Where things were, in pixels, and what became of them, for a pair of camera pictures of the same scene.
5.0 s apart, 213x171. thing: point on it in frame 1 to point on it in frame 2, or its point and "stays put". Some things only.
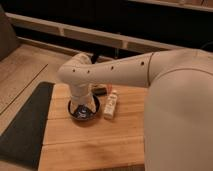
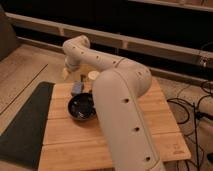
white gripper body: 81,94 to 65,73
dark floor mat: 24,139 stays put
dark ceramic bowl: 83,112 stays put
